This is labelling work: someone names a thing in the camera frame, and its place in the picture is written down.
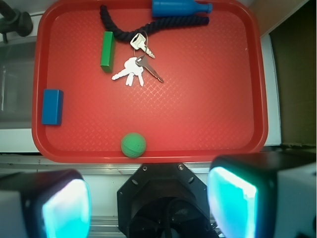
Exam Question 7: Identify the dark navy rope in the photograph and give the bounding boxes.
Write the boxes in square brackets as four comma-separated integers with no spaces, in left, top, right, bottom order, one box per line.
[99,4,211,43]

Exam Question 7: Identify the green rectangular block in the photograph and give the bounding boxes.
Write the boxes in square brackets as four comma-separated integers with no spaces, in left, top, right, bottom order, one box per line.
[100,31,115,73]

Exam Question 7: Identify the red plastic tray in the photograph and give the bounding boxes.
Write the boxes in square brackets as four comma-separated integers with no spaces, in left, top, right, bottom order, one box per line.
[32,0,268,164]

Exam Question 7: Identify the blue rectangular block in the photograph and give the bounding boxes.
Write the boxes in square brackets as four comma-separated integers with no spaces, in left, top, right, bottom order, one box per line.
[42,89,63,125]

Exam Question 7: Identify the grey sink faucet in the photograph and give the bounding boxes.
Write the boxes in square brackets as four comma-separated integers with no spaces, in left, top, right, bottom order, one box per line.
[0,0,33,44]

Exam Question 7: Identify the grey toy sink basin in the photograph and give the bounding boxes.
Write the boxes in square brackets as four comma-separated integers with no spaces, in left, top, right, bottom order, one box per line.
[0,42,35,129]

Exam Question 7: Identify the green dimpled ball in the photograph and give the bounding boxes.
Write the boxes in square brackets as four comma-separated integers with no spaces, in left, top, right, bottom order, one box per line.
[121,132,147,158]

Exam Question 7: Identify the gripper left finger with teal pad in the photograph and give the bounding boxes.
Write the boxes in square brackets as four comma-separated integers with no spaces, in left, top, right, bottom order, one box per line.
[0,169,92,238]

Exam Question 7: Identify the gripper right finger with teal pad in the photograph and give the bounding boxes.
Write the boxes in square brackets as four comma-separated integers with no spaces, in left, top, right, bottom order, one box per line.
[207,151,317,238]

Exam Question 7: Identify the blue plastic bottle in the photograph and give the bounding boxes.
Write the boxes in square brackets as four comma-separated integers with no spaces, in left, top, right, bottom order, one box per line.
[152,0,213,17]

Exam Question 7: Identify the silver key bunch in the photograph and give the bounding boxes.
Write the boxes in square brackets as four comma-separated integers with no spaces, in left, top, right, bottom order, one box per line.
[111,31,164,87]

